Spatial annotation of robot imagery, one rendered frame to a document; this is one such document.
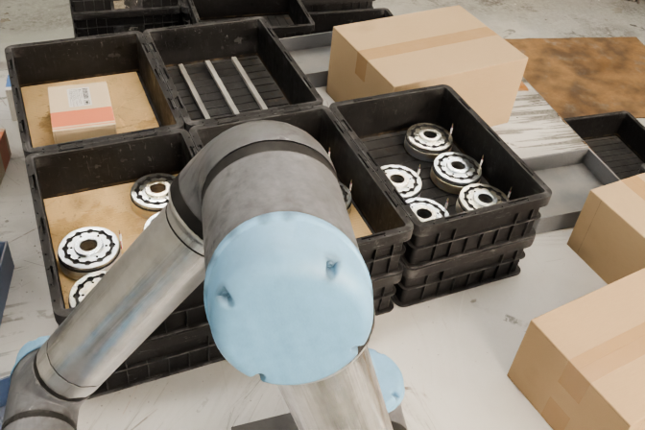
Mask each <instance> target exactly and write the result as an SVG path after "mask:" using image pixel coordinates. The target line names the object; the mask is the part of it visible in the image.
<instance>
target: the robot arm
mask: <svg viewBox="0 0 645 430"><path fill-rule="evenodd" d="M168 196H169V202H168V203H167V204H166V205H165V206H164V208H163V209H162V210H161V211H160V212H159V213H158V214H157V215H156V217H155V218H154V219H153V220H152V221H151V222H150V224H149V225H148V226H147V227H146V228H145V229H144V230H143V231H142V233H141V234H140V235H139V236H138V237H137V238H136V239H135V240H134V242H133V243H132V244H131V245H130V246H129V247H128V249H127V250H126V251H125V252H124V253H123V254H122V255H121V256H120V258H119V259H118V260H117V261H116V262H115V263H114V264H113V265H112V267H111V268H110V269H109V270H108V271H107V272H106V274H105V275H104V276H103V277H102V278H101V279H100V280H99V281H98V283H97V284H96V285H95V286H94V287H93V288H92V289H91V290H90V292H89V293H88V294H87V295H86V296H85V297H84V299H83V300H82V301H81V302H80V303H79V304H78V305H77V306H76V308H75V309H74V310H73V311H72V312H71V313H70V314H69V316H68V317H67V318H66V319H65V320H64V321H63V322H62V323H61V325H60V326H59V327H58V328H57V329H56V330H55V331H54V333H53V334H52V335H51V336H41V337H38V338H37V339H36V340H34V341H29V342H28V343H26V344H25V345H24V346H23V347H22V348H21V349H20V350H19V351H18V353H17V356H16V360H15V364H14V366H13V367H12V371H11V375H10V389H9V394H8V399H7V404H6V409H5V414H4V418H3V423H2V428H1V430H77V424H78V415H79V410H80V407H81V405H82V404H83V403H84V402H85V401H86V400H87V399H88V398H89V397H90V396H91V395H92V394H93V393H94V392H95V391H96V390H97V389H98V388H99V387H100V386H101V385H102V384H103V383H104V382H105V381H106V380H107V379H108V378H109V377H110V376H111V374H112V373H113V372H114V371H115V370H116V369H117V368H118V367H119V366H120V365H121V364H122V363H123V362H124V361H125V360H126V359H127V358H128V357H129V356H130V355H131V354H132V353H133V352H134V351H135V350H136V349H137V348H138V347H139V346H140V345H141V344H142V343H143V342H144V341H145V340H146V339H147V338H148V337H149V336H150V335H151V334H152V333H153V332H154V331H155V330H156V329H157V328H158V327H159V326H160V325H161V324H162V322H163V321H164V320H165V319H166V318H167V317H168V316H169V315H170V314H171V313H172V312H173V311H174V310H175V309H176V308H177V307H178V306H179V305H180V304H181V303H182V302H183V301H184V300H185V299H186V298H187V297H188V296H189V295H190V294H191V293H192V292H193V291H194V290H195V289H196V288H197V287H198V286H199V285H200V284H201V283H202V282H203V281H204V286H203V301H204V308H205V313H206V316H207V319H208V322H209V325H210V329H211V333H212V336H213V339H214V342H215V344H216V346H217V348H218V349H219V350H220V352H221V353H222V355H223V356H224V357H225V358H226V360H227V361H228V362H229V363H230V364H231V365H232V366H234V367H235V368H236V369H237V370H239V371H241V372H242V373H244V374H245V375H247V376H249V377H252V376H255V375H256V374H259V375H260V379H261V380H262V381H263V382H266V383H270V384H276V385H277V386H278V388H279V389H280V392H281V394H282V396H283V398H284V400H285V402H286V404H287V406H288V408H289V411H290V413H291V415H292V417H293V419H294V421H295V423H296V425H297V427H298V429H299V430H408V429H407V425H406V422H405V418H404V416H403V412H402V407H401V401H402V400H403V397H404V394H405V388H404V380H403V376H402V373H401V371H400V369H399V367H398V366H397V365H396V363H395V362H394V361H393V360H392V359H391V358H389V357H388V356H387V355H385V354H382V353H379V352H377V351H376V350H375V349H372V348H368V343H369V341H370V338H371V336H372V333H373V330H374V325H375V309H374V304H373V292H372V285H371V280H370V274H369V271H368V268H367V266H366V264H365V261H364V259H363V257H362V255H361V254H360V251H359V248H358V245H357V241H356V238H355V235H354V232H353V228H352V225H351V222H350V219H349V216H348V213H347V209H346V204H345V200H344V197H343V194H342V191H341V187H340V184H339V182H338V177H337V173H336V170H335V168H334V165H333V163H332V161H331V158H330V156H329V155H328V154H327V152H326V151H325V149H324V148H323V146H322V145H321V144H320V143H319V142H318V141H317V140H316V139H315V138H314V137H313V136H311V135H310V134H309V133H307V132H306V131H303V130H302V129H300V128H298V127H295V126H293V125H290V124H288V123H284V122H279V121H273V120H258V121H249V122H247V123H243V124H240V125H237V126H234V127H232V128H230V129H228V130H226V131H223V132H222V133H221V134H219V135H218V136H216V137H215V138H213V139H212V140H211V141H210V142H208V143H207V144H206V145H205V146H204V147H203V148H202V149H201V150H200V151H199V152H198V153H197V154H196V155H195V156H194V157H193V158H192V159H191V160H190V161H189V162H188V163H187V165H186V166H185V167H184V168H183V169H182V170H181V171H180V172H179V174H178V175H177V176H176V177H175V178H174V180H173V181H172V182H171V184H170V186H169V190H168Z"/></svg>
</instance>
